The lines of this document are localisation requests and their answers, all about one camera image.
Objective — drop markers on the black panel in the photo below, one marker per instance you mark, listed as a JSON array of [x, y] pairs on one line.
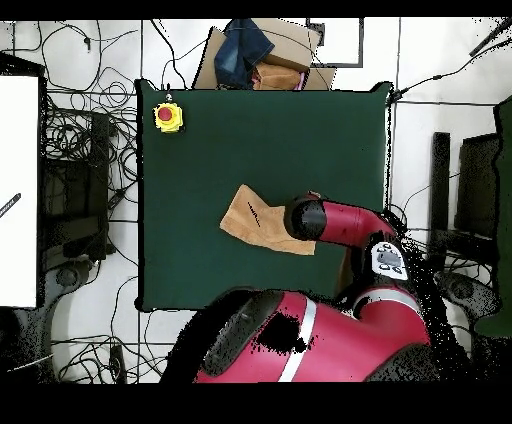
[[476, 184]]

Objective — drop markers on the dark square frame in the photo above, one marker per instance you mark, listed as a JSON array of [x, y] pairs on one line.
[[340, 64]]

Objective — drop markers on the tan terry towel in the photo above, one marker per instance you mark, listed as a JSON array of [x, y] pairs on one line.
[[272, 232]]

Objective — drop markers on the white desk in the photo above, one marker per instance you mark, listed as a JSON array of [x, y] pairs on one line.
[[20, 160]]

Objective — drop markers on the tan towel in box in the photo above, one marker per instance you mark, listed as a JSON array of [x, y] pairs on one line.
[[276, 78]]

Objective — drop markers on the long black bar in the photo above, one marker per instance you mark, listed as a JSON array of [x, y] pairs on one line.
[[440, 180]]

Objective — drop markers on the black pedestal leg with knob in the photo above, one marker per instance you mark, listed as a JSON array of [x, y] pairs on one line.
[[68, 276], [464, 290]]

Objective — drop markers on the dark rod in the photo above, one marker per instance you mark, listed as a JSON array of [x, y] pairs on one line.
[[490, 38]]

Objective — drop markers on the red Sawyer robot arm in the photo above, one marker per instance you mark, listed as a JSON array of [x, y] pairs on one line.
[[340, 340]]

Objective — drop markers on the black power strip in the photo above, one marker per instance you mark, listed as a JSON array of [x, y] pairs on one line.
[[117, 362]]

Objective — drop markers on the black equipment stand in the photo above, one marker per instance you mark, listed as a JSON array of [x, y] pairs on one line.
[[99, 180]]

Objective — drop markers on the yellow emergency stop button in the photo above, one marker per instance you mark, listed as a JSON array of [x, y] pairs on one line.
[[168, 116]]

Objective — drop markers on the brown cardboard box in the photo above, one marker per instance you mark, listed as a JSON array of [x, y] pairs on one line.
[[290, 44]]

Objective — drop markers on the black pen-like stick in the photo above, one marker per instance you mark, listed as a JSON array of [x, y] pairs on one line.
[[10, 205]]

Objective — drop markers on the dark green tablecloth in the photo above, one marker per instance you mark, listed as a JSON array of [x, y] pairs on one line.
[[200, 160]]

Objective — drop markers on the blue denim jeans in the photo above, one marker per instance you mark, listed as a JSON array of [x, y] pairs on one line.
[[240, 52]]

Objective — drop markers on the green cloth on side table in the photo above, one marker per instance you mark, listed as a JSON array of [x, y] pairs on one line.
[[504, 200]]

